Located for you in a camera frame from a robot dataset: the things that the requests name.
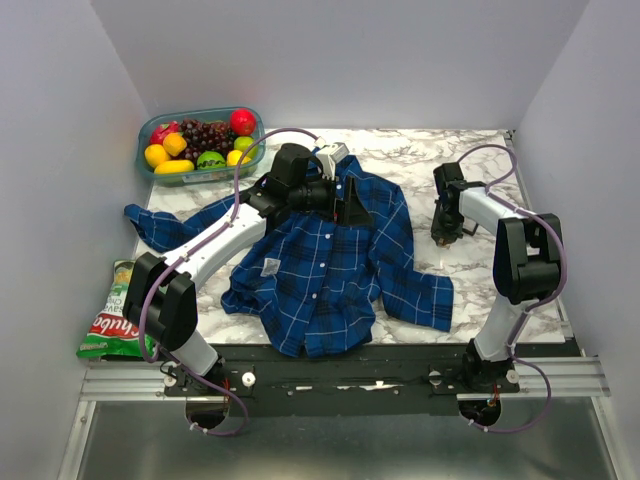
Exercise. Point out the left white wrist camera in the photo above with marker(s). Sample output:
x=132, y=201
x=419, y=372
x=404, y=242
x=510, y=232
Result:
x=329, y=155

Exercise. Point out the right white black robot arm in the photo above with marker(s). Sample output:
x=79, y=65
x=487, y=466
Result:
x=527, y=268

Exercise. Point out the yellow mango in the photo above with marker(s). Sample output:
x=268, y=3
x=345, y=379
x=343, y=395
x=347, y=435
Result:
x=171, y=167

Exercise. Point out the yellow lemon right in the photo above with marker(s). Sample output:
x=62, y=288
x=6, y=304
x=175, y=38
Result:
x=233, y=157

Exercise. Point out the brooch box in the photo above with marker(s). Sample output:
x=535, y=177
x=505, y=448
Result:
x=470, y=229

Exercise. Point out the red apple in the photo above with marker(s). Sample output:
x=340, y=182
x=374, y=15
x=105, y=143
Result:
x=243, y=122

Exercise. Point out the pink dragon fruit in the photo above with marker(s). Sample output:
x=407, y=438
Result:
x=162, y=131

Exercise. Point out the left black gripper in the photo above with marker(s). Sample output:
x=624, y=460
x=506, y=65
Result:
x=350, y=211

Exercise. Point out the green red snack bag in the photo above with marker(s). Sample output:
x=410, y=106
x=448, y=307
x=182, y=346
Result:
x=111, y=334

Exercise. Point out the yellow lemon left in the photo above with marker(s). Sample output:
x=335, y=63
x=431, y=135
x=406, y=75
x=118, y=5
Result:
x=155, y=155

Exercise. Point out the orange fruit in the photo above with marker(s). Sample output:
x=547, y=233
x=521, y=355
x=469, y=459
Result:
x=174, y=144

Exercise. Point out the green lime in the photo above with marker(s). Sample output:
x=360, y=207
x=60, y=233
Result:
x=243, y=142

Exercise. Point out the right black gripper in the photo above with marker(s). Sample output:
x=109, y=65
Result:
x=437, y=231

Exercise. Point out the black front mounting rail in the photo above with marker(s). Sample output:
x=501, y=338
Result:
x=369, y=380

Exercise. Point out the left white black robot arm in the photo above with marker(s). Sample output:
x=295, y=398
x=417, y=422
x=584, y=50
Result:
x=162, y=292

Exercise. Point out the blue plaid shirt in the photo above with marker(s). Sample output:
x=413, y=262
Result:
x=313, y=283

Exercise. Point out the purple grape bunch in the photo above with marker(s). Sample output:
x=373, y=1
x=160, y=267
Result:
x=201, y=136

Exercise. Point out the yellow lemon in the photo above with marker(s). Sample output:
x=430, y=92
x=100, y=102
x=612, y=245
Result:
x=233, y=157
x=155, y=155

